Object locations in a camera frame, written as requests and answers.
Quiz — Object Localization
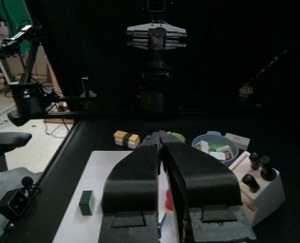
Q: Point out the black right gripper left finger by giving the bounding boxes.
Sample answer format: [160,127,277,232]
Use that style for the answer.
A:
[98,132,162,243]

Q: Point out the small bright green toy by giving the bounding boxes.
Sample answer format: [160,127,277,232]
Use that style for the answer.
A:
[169,131,188,142]

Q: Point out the green cloth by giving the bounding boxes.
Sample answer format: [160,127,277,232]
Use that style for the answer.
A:
[0,0,35,55]

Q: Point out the dark green sushi block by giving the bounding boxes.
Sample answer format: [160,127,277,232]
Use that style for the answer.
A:
[78,190,96,216]

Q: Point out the white cutting board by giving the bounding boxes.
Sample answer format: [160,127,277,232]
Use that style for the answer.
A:
[52,150,182,243]

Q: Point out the black chair armrest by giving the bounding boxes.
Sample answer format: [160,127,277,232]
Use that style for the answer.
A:
[0,131,34,174]

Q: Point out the orange toy food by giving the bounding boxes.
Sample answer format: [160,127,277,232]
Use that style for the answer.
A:
[164,189,176,212]

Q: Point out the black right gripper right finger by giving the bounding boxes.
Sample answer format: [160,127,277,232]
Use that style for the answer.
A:
[161,132,259,243]

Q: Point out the black webcam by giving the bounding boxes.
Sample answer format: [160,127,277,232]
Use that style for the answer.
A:
[0,176,37,221]

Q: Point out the black camera stand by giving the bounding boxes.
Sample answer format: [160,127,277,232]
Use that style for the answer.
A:
[0,23,64,127]

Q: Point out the grey trousers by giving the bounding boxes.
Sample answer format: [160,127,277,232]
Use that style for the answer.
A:
[0,166,45,243]

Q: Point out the white and green sushi piece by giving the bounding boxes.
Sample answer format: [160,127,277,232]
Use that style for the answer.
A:
[211,144,236,161]

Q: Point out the black knife handle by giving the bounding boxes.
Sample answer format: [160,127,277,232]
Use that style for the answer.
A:
[248,152,263,171]
[260,155,279,182]
[241,174,263,194]

